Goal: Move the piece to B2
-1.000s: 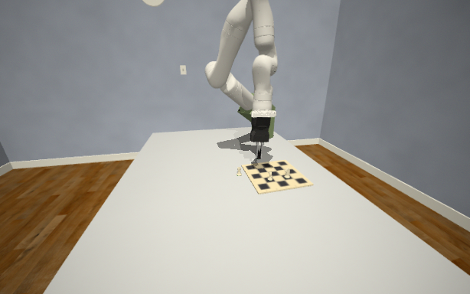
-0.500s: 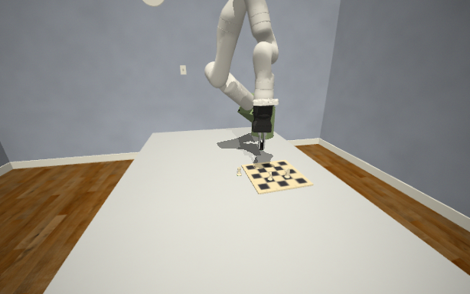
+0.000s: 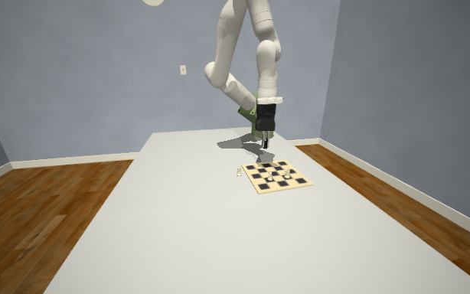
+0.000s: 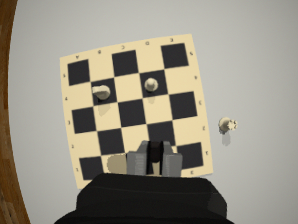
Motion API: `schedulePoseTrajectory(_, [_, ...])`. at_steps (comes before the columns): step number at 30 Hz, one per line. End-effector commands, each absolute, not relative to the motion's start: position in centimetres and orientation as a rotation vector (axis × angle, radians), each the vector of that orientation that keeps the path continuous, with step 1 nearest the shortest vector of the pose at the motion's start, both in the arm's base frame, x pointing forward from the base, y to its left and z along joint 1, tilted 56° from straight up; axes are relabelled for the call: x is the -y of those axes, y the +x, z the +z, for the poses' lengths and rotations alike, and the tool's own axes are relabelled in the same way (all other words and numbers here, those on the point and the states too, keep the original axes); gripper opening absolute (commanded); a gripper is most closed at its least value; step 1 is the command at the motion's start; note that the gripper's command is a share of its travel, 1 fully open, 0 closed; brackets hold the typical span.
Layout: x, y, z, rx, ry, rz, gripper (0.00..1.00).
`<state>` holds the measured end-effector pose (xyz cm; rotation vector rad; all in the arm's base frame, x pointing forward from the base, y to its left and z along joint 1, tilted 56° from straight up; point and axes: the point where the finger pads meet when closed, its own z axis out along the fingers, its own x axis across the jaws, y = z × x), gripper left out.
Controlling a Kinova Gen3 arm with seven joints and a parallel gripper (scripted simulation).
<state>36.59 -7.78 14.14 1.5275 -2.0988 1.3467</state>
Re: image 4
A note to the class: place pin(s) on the cream and black chessboard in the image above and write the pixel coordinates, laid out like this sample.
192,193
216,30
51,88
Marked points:
101,132

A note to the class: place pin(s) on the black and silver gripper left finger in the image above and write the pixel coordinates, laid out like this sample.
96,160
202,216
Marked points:
138,162

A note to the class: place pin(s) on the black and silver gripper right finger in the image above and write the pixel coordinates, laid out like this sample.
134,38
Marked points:
170,163

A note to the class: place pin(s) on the white pawn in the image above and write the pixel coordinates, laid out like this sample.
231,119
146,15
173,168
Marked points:
151,84

